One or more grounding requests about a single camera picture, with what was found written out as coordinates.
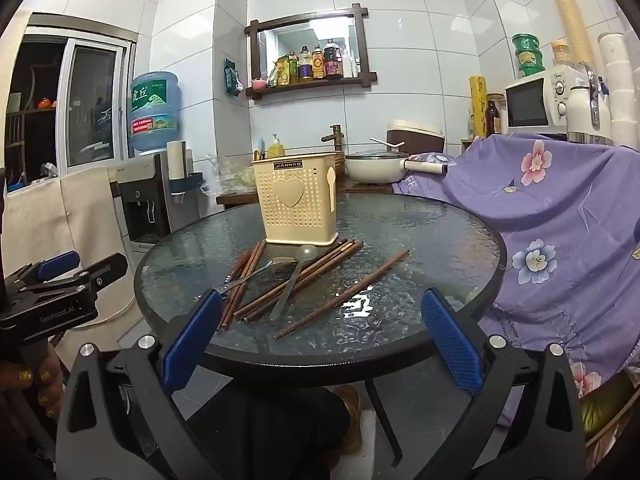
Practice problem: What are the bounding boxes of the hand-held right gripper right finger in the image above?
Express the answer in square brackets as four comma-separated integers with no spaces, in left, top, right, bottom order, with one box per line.
[420,287,586,480]

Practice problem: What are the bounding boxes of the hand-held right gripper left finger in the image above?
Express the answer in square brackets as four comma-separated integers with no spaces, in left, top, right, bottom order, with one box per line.
[54,289,223,480]

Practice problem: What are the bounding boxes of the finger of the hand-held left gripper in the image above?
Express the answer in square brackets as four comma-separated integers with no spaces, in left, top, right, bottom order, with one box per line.
[60,253,129,306]
[4,250,82,295]

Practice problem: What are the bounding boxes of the metal spoon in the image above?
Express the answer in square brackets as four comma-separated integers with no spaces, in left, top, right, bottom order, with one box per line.
[192,256,298,303]

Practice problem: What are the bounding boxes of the brown wooden chopstick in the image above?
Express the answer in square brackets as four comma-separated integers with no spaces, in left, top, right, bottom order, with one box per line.
[273,258,401,341]
[327,248,411,306]

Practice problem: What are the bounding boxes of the clear plastic spoon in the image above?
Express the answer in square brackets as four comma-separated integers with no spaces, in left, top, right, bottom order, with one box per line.
[270,243,319,321]

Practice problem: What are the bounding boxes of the group of brown chopsticks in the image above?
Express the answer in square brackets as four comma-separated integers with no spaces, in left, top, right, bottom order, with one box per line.
[217,239,365,333]

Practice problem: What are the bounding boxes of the cream plastic utensil holder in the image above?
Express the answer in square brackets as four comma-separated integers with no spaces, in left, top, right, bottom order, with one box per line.
[251,151,340,245]

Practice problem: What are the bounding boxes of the person's left hand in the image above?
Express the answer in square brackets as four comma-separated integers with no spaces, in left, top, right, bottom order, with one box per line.
[0,342,66,418]

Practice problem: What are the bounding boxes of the beige cloth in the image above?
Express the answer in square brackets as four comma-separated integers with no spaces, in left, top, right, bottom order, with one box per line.
[0,165,146,341]

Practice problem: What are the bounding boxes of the grey water dispenser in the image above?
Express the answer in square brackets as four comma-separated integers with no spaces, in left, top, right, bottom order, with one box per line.
[112,149,198,261]

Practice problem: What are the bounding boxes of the round glass table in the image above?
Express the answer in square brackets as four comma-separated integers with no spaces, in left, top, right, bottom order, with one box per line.
[134,192,508,466]

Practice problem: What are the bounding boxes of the person's dark trouser leg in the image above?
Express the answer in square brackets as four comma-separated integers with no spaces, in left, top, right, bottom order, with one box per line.
[187,382,351,480]

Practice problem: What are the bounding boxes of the clear plastic bag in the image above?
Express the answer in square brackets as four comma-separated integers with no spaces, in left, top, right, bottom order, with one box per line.
[202,157,257,196]

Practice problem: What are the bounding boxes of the purple floral cloth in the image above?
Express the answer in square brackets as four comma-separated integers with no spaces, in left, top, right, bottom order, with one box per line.
[392,132,640,426]

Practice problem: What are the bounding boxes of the sliding window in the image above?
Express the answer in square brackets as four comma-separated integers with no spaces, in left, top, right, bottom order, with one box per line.
[22,25,136,176]

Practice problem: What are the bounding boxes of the blue water jug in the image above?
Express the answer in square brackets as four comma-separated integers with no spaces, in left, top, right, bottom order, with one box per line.
[129,71,180,157]

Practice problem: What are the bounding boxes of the white wrap roll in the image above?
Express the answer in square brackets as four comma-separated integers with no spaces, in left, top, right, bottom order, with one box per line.
[404,159,449,177]

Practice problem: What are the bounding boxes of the white pot with glass lid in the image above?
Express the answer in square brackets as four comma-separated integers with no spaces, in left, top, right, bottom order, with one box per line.
[345,149,408,184]

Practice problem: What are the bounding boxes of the brown white rice cooker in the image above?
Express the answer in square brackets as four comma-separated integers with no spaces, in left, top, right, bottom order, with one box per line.
[387,120,446,156]

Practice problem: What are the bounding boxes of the yellow wrap roll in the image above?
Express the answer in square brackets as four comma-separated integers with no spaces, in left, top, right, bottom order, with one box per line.
[468,76,488,138]

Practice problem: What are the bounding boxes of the bronze faucet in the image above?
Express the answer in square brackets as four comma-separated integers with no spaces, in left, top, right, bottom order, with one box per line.
[321,125,345,153]

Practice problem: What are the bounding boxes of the white microwave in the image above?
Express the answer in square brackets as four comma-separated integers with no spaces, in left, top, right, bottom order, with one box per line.
[504,65,588,133]

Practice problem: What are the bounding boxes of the wooden framed mirror shelf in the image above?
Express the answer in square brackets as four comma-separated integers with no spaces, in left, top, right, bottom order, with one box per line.
[244,4,378,101]

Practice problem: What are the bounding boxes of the yellow green snack packet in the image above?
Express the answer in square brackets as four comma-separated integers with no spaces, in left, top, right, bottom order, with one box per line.
[267,57,292,88]

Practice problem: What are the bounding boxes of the white steel kettle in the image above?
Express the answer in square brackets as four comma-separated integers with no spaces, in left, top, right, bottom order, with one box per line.
[566,67,615,145]

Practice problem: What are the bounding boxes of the row of condiment bottles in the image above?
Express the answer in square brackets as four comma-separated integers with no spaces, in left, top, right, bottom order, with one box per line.
[287,39,361,82]

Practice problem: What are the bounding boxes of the stacks of white paper cups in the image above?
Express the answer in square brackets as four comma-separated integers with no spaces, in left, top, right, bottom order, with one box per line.
[597,32,640,148]

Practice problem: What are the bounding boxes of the tall yellow paper cup stack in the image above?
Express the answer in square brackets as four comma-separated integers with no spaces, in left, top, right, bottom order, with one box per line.
[541,0,593,70]

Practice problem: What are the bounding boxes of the teal wall-mounted holder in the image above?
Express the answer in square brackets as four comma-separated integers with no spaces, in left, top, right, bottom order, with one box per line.
[167,172,205,196]

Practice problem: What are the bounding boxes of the green wall packet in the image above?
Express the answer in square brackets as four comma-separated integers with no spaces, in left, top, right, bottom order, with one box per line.
[223,58,243,97]

